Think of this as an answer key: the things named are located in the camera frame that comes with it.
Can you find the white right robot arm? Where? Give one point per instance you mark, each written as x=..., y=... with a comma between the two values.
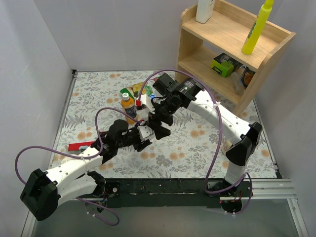
x=192, y=95

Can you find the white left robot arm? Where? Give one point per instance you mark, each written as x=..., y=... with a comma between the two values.
x=46, y=190

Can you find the orange milk tea bottle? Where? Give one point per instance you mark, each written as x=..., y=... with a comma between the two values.
x=129, y=107

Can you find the yellow squeeze bottle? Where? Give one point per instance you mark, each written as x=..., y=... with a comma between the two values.
x=257, y=27

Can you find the wooden shelf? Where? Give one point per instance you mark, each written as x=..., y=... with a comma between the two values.
x=226, y=30

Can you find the green black box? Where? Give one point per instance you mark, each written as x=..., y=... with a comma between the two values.
x=224, y=65

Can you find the cream pump lotion bottle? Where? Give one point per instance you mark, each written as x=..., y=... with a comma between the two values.
x=226, y=146

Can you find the red white box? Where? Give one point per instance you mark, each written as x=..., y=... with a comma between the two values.
x=75, y=147

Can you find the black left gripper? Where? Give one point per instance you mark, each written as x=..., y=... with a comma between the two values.
x=138, y=138

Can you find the dark orange snack packet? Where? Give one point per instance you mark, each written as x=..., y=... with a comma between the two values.
x=247, y=76

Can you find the white green printed cap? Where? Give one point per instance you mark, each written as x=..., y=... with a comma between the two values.
x=125, y=96

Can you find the white bottle on shelf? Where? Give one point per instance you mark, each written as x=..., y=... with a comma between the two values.
x=204, y=10

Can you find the floral table mat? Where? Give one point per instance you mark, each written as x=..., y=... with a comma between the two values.
x=189, y=151

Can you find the black front rail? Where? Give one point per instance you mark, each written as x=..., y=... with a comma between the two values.
x=174, y=192

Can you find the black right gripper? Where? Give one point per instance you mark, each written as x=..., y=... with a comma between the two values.
x=161, y=119

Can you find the clear glass jar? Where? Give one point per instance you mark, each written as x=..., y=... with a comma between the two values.
x=237, y=83

